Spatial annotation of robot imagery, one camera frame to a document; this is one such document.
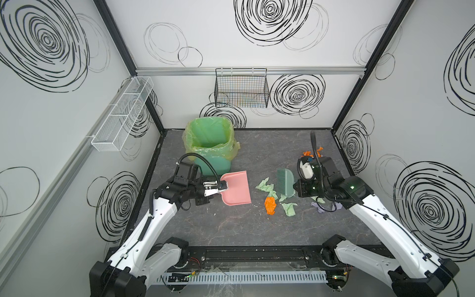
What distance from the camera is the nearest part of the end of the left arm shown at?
534 mm

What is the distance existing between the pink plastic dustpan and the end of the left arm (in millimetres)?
129

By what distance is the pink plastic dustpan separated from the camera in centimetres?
79
